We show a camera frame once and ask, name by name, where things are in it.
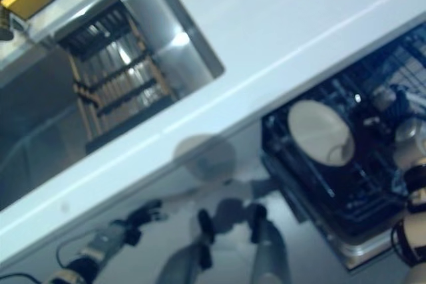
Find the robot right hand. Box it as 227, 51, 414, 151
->
367, 84, 419, 125

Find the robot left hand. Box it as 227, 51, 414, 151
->
124, 199, 168, 233

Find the beige round plate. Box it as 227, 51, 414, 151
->
288, 100, 355, 167

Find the black dish drying rack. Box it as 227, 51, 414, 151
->
55, 0, 181, 156

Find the stainless steel sink basin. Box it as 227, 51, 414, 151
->
0, 0, 226, 212

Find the dishwasher wire rack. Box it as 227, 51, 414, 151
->
262, 24, 426, 233

